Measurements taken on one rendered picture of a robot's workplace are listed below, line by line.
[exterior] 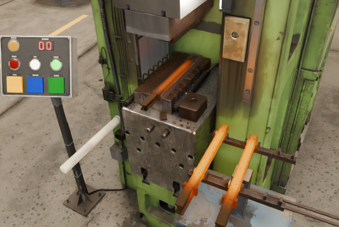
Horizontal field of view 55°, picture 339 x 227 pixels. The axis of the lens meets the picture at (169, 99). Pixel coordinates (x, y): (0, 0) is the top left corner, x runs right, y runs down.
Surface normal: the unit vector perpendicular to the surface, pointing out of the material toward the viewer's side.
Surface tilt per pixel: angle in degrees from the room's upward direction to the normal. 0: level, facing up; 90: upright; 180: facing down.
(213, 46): 90
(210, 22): 90
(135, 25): 90
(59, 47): 60
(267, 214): 0
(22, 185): 0
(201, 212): 0
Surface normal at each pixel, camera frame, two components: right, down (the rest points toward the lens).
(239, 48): -0.50, 0.52
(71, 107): -0.03, -0.81
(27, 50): -0.09, 0.11
